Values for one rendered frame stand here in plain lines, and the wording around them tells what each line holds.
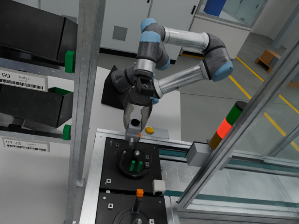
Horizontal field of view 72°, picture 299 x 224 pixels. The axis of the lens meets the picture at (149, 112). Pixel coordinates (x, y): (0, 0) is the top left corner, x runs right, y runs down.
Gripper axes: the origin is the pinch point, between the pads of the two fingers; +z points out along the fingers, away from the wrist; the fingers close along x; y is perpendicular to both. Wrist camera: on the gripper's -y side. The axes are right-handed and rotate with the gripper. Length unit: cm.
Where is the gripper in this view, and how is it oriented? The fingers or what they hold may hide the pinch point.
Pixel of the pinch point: (134, 126)
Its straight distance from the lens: 73.3
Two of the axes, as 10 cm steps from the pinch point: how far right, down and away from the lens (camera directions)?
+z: -1.9, 9.8, -0.7
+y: -2.4, 0.2, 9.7
